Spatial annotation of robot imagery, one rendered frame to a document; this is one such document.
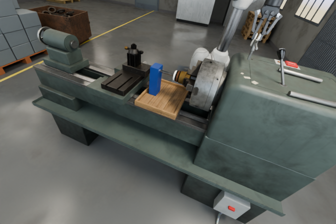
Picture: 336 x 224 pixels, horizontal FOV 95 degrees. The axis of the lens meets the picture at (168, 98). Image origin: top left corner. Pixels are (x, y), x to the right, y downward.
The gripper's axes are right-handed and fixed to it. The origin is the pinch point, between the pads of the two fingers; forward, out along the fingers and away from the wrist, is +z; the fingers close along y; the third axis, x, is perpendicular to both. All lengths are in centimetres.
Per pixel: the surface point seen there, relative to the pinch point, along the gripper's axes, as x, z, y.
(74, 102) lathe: 31, 73, 118
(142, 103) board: 30, 47, 53
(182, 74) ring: 14.2, 25.7, 33.7
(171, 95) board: 9, 49, 40
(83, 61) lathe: 8, 45, 124
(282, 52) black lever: 19.4, -1.7, -9.2
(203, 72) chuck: 21.7, 16.8, 20.9
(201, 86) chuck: 26.3, 22.5, 19.3
